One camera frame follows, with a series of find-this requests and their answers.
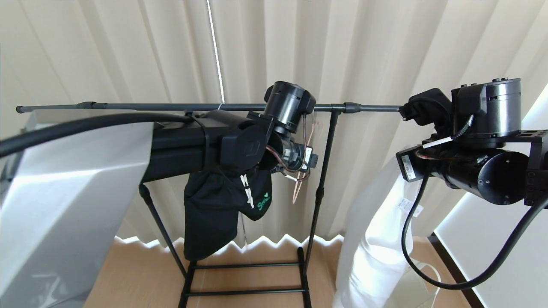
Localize black clothes rack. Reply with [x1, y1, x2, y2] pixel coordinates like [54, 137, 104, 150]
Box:
[16, 101, 403, 308]

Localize pink clothes hanger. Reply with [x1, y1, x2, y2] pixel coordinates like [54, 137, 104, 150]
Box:
[292, 112, 319, 204]

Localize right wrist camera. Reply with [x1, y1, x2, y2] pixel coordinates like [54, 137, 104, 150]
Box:
[399, 88, 454, 133]

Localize white laundry basket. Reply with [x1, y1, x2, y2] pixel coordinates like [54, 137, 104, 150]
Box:
[385, 260, 442, 308]

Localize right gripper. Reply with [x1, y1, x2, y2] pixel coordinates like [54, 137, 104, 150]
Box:
[396, 145, 530, 206]

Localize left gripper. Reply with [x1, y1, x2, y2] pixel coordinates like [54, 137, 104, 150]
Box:
[268, 135, 319, 176]

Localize white t-shirt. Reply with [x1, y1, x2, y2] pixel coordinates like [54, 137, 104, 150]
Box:
[333, 158, 424, 308]

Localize black shorts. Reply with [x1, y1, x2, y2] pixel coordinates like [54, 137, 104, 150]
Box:
[183, 167, 273, 261]

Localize white curtain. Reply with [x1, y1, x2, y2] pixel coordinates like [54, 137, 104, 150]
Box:
[0, 0, 548, 249]

